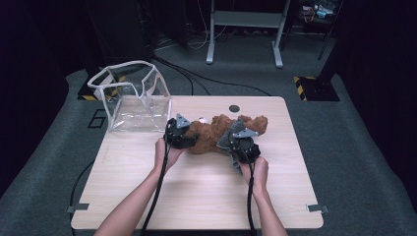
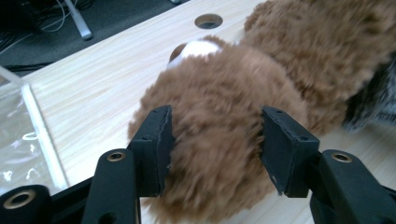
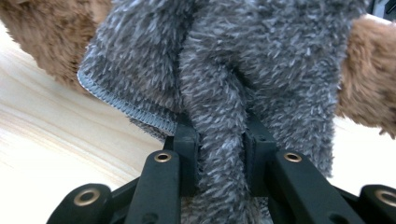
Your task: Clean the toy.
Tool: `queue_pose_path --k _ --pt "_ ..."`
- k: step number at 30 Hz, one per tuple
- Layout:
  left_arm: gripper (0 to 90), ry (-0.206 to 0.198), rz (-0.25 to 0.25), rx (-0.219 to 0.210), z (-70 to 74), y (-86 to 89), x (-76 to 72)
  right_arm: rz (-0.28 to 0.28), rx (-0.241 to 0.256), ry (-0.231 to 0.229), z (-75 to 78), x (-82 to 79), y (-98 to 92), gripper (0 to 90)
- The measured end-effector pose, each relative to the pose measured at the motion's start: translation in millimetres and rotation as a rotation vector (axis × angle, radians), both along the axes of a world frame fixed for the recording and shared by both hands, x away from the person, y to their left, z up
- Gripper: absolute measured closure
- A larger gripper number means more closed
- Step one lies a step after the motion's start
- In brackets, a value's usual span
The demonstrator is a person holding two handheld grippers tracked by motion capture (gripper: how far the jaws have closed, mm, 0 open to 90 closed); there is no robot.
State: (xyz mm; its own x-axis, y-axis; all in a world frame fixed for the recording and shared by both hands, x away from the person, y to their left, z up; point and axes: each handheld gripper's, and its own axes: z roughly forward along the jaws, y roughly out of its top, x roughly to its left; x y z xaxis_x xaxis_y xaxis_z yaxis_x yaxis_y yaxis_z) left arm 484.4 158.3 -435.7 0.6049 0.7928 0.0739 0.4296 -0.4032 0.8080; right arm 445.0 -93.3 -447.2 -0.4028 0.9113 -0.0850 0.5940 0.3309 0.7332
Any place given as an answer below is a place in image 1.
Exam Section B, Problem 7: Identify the black cabinet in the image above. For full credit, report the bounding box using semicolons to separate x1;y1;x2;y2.
82;0;155;67

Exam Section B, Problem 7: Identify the right hand-held gripper cable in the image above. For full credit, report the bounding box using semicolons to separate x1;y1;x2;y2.
235;144;259;236

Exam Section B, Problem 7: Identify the person's right hand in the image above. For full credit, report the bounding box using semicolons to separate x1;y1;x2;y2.
239;156;269;195

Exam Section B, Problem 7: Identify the cluttered equipment cart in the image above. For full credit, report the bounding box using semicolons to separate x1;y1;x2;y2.
296;0;343;37

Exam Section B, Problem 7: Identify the person's left hand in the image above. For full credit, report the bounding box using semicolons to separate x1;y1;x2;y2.
153;137;185;173

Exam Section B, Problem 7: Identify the hand-held gripper cable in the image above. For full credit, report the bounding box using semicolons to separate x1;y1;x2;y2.
141;141;171;236
235;144;259;236

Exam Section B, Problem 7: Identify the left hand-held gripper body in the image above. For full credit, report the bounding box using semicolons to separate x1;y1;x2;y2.
163;113;193;149

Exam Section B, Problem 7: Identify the black yellow striped base plate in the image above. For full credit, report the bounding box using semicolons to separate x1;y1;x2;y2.
77;70;127;102
293;75;341;102

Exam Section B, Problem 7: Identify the grey metal stand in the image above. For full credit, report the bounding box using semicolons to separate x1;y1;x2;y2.
206;0;292;69

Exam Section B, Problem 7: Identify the white cable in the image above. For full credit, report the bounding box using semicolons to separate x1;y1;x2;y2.
188;0;212;51

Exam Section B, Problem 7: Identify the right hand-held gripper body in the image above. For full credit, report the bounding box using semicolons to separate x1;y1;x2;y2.
229;127;262;165

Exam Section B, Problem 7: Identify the clear plastic bag white trim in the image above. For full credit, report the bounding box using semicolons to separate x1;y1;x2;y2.
87;59;173;134

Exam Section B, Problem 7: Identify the brown teddy bear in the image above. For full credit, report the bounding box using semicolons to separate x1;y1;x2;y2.
181;113;269;155

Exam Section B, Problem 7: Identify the thick black cable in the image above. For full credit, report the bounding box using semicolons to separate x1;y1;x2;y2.
161;58;272;97
152;56;212;96

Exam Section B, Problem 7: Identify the left hand-held gripper cable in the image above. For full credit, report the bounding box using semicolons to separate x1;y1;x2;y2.
141;141;171;236

